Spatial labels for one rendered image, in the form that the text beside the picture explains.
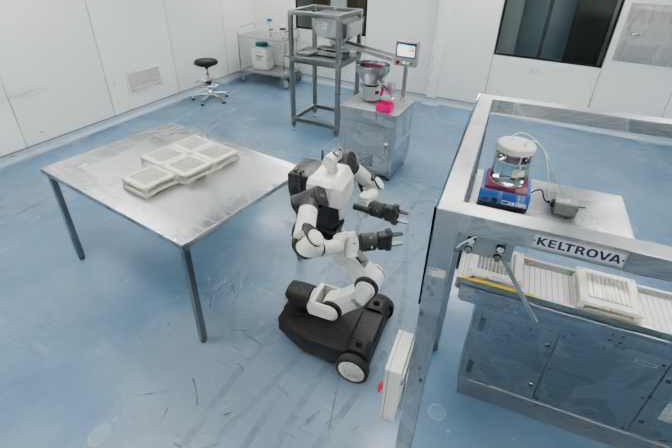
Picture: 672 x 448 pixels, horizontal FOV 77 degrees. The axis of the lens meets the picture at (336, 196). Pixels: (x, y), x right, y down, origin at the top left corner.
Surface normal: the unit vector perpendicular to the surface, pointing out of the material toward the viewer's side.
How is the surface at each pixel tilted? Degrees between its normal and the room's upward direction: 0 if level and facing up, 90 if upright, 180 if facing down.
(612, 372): 90
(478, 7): 90
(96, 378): 0
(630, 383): 90
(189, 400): 0
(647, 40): 90
